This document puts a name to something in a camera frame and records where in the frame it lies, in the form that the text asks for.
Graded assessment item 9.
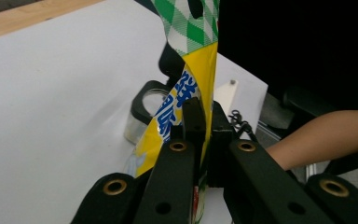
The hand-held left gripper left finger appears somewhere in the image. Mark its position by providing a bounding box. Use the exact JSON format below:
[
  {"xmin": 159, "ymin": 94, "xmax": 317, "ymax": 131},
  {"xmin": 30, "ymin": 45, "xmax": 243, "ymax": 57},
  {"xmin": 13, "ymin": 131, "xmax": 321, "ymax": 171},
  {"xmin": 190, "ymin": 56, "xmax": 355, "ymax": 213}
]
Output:
[{"xmin": 133, "ymin": 96, "xmax": 207, "ymax": 224}]

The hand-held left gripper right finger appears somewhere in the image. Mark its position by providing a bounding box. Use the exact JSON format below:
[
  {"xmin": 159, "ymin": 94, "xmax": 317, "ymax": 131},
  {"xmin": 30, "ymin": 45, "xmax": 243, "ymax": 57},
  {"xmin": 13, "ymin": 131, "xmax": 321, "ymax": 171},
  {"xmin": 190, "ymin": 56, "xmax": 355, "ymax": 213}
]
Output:
[{"xmin": 207, "ymin": 101, "xmax": 335, "ymax": 224}]

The yellow green spout pouch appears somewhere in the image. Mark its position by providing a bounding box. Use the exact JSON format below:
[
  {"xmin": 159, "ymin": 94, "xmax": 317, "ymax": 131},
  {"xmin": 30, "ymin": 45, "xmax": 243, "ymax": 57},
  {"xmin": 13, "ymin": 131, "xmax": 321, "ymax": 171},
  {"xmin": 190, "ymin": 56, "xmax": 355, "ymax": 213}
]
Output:
[{"xmin": 124, "ymin": 0, "xmax": 221, "ymax": 224}]

